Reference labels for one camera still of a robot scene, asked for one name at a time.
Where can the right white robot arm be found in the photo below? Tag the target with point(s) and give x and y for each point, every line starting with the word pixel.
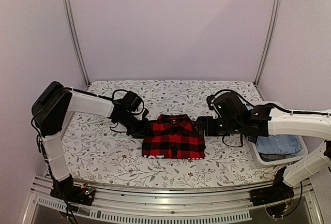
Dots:
pixel 271 120

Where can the red black plaid shirt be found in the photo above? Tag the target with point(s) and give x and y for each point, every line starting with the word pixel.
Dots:
pixel 173 137

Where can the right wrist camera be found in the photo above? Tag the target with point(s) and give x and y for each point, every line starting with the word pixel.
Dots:
pixel 227 103

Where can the left aluminium frame post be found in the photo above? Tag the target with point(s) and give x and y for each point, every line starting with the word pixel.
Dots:
pixel 75 41

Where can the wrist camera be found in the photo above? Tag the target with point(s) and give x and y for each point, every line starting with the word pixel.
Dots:
pixel 227 103
pixel 131 101

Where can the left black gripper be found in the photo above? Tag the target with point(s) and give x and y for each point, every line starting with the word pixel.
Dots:
pixel 143 131

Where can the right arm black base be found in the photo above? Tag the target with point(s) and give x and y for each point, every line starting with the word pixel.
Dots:
pixel 278 191

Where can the light blue collared shirt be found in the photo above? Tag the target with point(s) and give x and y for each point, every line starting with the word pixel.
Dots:
pixel 278 145

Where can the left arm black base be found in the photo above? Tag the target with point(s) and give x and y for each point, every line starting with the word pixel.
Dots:
pixel 67 191

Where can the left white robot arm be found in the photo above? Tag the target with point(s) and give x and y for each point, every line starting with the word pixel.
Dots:
pixel 53 110

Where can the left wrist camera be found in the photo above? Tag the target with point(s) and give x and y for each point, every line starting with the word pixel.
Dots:
pixel 131 101

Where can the aluminium front rail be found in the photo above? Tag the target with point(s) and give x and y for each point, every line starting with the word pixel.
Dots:
pixel 131 204

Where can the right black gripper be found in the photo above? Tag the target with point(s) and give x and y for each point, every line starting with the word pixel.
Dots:
pixel 209 132

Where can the white plastic laundry basket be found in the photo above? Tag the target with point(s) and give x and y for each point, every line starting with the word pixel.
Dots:
pixel 269 159

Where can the aluminium frame post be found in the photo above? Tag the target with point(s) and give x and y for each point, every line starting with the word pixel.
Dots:
pixel 75 41
pixel 268 41

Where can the right aluminium frame post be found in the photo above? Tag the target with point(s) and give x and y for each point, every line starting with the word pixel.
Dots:
pixel 268 41

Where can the floral patterned table cloth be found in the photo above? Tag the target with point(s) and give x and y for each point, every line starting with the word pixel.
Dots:
pixel 97 150

